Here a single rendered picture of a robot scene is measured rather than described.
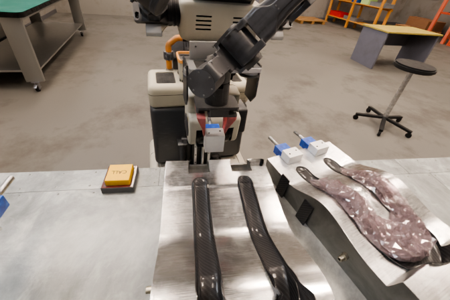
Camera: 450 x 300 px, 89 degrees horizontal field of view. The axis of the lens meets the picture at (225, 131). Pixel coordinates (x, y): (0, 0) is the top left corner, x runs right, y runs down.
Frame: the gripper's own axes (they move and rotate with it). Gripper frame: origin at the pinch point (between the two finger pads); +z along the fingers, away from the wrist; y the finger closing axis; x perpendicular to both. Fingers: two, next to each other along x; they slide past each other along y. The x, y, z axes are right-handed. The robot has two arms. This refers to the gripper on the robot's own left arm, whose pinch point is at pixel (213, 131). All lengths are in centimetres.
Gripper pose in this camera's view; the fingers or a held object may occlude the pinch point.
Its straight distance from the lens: 60.6
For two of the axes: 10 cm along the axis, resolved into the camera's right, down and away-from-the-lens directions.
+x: -1.9, -5.7, 8.0
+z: -0.9, 8.2, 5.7
